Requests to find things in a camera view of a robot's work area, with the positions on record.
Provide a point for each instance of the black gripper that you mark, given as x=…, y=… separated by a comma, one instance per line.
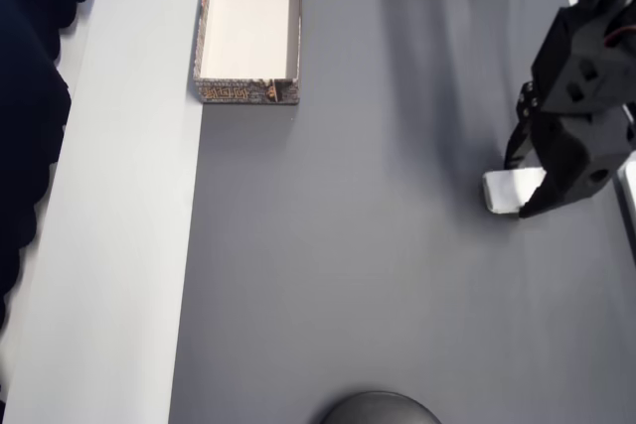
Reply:
x=582, y=153

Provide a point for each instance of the white rectangular block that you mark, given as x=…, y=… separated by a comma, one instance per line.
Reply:
x=507, y=190

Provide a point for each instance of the patterned open cardboard box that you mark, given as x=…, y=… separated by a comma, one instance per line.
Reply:
x=248, y=17

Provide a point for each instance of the grey table mat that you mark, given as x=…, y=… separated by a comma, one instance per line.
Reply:
x=348, y=245

